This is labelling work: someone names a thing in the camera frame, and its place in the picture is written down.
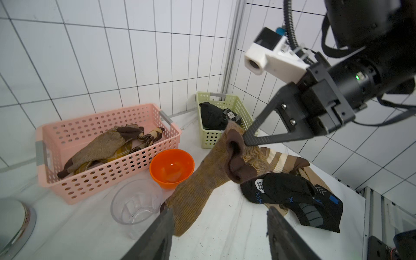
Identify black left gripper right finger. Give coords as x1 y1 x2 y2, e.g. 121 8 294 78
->
267 207 320 260

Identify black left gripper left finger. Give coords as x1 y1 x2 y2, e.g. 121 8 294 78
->
122 209 174 260

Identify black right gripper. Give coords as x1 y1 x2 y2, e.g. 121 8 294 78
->
243 42 416 147

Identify brown tan knit sock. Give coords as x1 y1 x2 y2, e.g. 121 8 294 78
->
161 122 271 237
57 125 144 179

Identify brown argyle sock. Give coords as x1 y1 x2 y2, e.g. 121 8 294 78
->
131 127 165 153

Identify green perforated plastic basket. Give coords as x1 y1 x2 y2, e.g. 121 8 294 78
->
196 92 254 148

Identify pink perforated plastic basket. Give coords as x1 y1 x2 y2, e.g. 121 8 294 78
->
36 103 182 204

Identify clear plastic cup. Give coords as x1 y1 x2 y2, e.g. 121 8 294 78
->
110 179 163 240

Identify black sock blue squares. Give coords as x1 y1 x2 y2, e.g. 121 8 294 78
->
240 173 343 233

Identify brown tan striped sock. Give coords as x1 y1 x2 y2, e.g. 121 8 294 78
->
259 147 332 217

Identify orange plastic bowl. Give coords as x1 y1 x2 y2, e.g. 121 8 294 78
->
149 149 195 190

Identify chrome glass holder stand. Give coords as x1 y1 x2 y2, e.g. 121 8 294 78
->
1 198 37 260

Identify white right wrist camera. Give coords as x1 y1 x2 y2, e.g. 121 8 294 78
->
244 27 310 83

